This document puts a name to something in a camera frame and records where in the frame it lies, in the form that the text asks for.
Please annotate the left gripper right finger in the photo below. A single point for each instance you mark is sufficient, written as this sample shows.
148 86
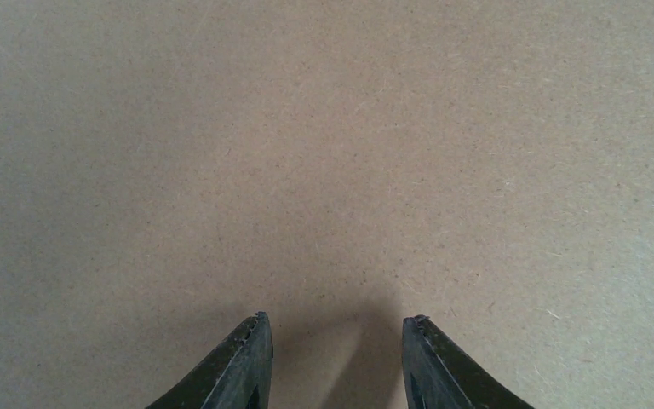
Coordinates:
439 374

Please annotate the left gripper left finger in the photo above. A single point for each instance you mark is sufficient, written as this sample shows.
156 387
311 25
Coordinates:
236 374

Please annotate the brown backing board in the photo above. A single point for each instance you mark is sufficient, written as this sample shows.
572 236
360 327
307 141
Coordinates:
168 168

